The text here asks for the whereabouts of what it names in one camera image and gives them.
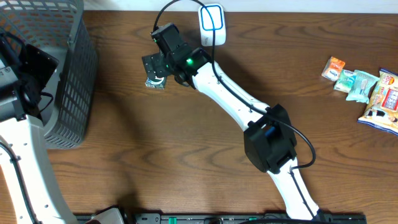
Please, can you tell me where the teal Kleenex tissue pack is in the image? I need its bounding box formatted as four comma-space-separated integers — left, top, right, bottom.
333, 69, 356, 93

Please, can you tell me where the grey plastic mesh basket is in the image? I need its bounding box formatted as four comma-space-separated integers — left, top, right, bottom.
1, 0, 98, 149

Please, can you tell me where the white barcode scanner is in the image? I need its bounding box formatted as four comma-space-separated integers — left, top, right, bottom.
198, 4, 226, 47

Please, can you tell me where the green wipes packet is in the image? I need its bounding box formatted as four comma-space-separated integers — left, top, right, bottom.
346, 70, 379, 104

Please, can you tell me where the white yellow snack bag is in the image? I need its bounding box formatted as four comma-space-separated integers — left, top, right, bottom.
358, 68, 397, 135

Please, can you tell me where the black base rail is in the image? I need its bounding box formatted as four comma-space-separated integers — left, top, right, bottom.
74, 212, 368, 224

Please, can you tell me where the orange tissue pack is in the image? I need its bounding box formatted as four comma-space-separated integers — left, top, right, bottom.
322, 57, 346, 82

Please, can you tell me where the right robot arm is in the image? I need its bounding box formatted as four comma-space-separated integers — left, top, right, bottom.
142, 23, 319, 220

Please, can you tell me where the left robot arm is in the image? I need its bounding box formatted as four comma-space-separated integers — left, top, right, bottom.
1, 31, 82, 224

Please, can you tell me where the green round-label packet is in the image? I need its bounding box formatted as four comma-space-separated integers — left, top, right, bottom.
145, 77, 167, 90

